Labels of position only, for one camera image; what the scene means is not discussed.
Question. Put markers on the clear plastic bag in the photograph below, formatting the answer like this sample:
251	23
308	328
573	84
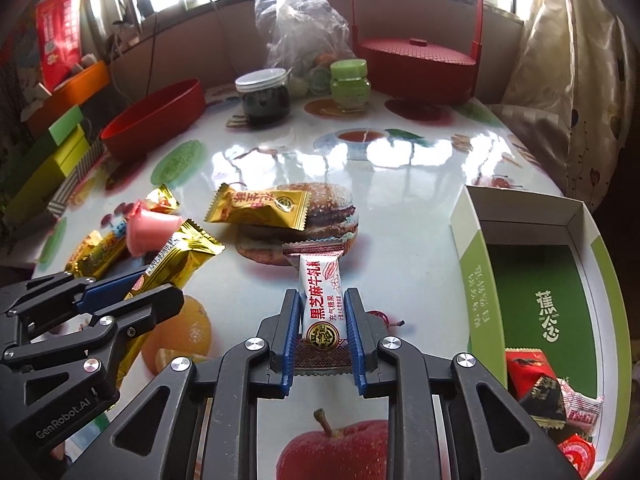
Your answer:
300	25

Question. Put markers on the red oval bowl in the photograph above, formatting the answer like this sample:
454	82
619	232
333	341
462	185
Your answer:
150	120

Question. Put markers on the white brown-ended candy packet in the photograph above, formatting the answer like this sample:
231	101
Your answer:
322	300

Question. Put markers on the dark glass jar clear lid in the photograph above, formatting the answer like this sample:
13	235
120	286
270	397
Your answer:
262	100

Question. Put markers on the pink jelly cup red lid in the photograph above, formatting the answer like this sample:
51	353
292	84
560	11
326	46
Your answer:
150	227
577	452

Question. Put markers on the green jar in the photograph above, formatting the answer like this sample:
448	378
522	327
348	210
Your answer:
348	85

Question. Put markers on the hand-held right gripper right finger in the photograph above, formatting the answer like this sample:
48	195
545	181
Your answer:
357	340

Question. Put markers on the yellow-green box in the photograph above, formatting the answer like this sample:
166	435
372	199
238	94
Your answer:
45	175

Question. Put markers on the small crinkled gold packet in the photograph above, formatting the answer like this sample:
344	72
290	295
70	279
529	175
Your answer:
162	200

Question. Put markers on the green cardboard box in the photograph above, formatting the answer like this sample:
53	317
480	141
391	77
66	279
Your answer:
540	290

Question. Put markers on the gold packet colourful print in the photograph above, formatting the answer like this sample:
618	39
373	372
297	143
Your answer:
97	252

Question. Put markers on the beige printed curtain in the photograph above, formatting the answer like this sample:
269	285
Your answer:
565	85

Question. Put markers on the black white striped box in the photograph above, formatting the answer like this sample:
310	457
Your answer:
75	180

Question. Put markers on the orange box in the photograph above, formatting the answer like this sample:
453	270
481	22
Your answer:
75	85

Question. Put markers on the gold red-print snack packet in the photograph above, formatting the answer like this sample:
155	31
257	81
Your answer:
260	205

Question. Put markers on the red snack bag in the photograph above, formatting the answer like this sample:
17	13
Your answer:
60	35

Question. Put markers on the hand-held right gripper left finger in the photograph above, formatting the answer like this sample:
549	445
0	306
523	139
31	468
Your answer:
287	340

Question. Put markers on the bright green box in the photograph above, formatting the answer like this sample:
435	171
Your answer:
65	125

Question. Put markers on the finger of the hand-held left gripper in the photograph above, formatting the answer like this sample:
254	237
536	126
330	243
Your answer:
107	287
167	302

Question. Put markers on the long gold snack packet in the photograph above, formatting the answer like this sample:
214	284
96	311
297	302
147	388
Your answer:
187	255

